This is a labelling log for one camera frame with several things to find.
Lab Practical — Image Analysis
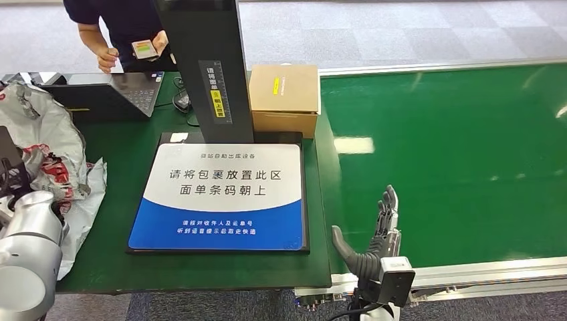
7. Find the person's left hand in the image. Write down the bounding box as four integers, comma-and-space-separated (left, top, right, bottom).
152, 29, 170, 56

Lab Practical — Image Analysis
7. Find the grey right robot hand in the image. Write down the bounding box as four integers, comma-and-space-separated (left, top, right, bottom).
331, 185, 403, 282

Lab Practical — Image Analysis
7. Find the person's right hand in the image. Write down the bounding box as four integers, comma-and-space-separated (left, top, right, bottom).
96, 45, 120, 74

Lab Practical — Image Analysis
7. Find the small pale handheld box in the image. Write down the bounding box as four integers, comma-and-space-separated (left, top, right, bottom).
131, 39, 159, 61

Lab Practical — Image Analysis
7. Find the grey courier bag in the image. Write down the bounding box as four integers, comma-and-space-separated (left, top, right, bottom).
52, 157, 108, 281
0, 82, 92, 203

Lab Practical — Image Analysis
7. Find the green conveyor belt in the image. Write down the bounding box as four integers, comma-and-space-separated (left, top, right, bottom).
315, 63, 567, 274

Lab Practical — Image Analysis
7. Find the brown cardboard box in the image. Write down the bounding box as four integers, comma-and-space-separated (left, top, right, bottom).
248, 64, 321, 140

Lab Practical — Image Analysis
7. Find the black scanner column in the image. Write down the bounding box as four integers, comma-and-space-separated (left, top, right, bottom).
152, 0, 255, 144

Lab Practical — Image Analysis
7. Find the person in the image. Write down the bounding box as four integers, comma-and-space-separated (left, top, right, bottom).
62, 0, 178, 74

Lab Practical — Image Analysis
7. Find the grey laptop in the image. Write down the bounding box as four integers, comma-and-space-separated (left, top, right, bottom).
41, 70, 165, 124

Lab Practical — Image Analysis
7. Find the black mouse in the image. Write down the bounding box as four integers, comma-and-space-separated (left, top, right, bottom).
172, 90, 192, 112

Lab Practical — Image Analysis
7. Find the shiny silver flat object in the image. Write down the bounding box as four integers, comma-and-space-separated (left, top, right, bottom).
0, 70, 68, 86

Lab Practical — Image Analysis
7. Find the yellow column sticker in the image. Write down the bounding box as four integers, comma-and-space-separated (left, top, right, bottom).
209, 90, 226, 119

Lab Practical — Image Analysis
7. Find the grey courier bag, crumpled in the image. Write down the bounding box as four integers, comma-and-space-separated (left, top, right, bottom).
52, 157, 108, 281

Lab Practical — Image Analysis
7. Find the blue-white scanner platform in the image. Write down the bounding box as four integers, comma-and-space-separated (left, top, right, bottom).
126, 130, 310, 255

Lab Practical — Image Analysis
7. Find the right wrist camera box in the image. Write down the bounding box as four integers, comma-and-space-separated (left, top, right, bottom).
378, 255, 417, 308

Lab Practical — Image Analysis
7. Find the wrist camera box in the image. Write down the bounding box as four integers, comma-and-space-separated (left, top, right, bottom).
0, 126, 33, 211
378, 255, 417, 308

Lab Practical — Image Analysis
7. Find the aluminium conveyor rail, wide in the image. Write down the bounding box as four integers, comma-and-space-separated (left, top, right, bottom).
294, 255, 567, 311

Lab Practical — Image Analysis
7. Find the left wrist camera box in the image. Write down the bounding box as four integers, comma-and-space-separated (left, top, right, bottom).
0, 126, 33, 211

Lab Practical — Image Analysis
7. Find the aluminium conveyor rail, thin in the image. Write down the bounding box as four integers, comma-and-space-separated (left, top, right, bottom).
318, 56, 567, 78

